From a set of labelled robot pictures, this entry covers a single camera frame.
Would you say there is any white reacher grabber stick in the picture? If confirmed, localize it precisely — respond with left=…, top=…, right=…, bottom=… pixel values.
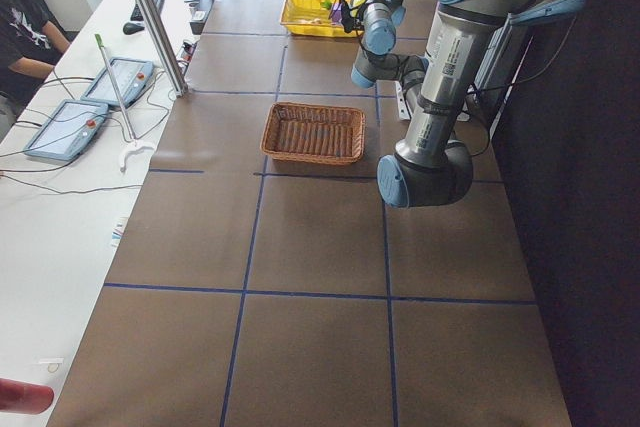
left=94, top=33, right=156, bottom=173

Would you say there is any seated person in black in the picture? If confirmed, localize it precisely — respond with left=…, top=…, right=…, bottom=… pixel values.
left=1, top=0, right=70, bottom=116

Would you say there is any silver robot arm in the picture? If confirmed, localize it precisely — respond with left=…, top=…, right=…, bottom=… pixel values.
left=340, top=0, right=427, bottom=119
left=377, top=0, right=586, bottom=208

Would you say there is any brown wicker basket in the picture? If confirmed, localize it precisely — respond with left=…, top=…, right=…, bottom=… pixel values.
left=261, top=102, right=366, bottom=166

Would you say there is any purple foam cube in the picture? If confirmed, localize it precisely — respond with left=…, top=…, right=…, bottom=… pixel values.
left=329, top=4, right=342, bottom=25

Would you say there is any black computer mouse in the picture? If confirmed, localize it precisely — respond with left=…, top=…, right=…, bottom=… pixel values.
left=122, top=21, right=145, bottom=35

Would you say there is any teach pendant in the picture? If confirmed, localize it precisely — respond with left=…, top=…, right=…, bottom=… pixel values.
left=23, top=100, right=109, bottom=161
left=81, top=57, right=154, bottom=108

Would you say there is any aluminium frame post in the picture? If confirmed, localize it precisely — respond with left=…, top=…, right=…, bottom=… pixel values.
left=135, top=0, right=188, bottom=97

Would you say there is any red cylinder object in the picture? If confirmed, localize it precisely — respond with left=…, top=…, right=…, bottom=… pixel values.
left=0, top=378, right=54, bottom=415

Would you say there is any far teach pendant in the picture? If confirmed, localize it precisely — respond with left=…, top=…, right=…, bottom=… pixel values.
left=81, top=57, right=154, bottom=108

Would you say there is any near teach pendant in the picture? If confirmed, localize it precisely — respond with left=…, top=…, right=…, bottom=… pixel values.
left=23, top=100, right=109, bottom=161

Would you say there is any yellow woven plastic basket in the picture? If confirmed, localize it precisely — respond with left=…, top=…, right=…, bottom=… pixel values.
left=280, top=0, right=358, bottom=38

